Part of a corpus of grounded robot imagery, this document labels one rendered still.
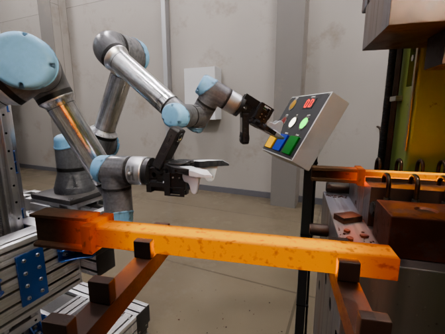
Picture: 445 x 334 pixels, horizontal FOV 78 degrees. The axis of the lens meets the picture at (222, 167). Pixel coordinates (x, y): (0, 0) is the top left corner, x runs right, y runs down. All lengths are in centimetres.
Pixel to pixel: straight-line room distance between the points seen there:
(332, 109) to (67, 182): 101
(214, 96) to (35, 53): 50
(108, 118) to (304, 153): 79
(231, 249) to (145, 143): 434
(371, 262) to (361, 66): 332
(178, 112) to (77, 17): 492
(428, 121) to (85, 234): 79
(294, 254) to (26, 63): 63
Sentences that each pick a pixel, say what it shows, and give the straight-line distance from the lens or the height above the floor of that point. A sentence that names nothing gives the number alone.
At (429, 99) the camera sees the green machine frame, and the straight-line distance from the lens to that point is 87.
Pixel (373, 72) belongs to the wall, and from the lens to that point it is 357.
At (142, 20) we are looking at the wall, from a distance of 473.
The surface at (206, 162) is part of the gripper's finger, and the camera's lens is 72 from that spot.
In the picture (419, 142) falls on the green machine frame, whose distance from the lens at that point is 87.
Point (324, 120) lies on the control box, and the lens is 104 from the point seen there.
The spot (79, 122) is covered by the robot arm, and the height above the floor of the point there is 110.
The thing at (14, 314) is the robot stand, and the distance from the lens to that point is 120.
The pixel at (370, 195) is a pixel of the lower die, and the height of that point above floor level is 97.
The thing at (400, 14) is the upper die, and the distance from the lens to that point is 59.
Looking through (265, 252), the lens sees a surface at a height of 99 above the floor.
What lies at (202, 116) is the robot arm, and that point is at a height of 112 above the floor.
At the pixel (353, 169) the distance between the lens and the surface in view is 63.
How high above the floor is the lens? 113
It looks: 11 degrees down
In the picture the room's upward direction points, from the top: straight up
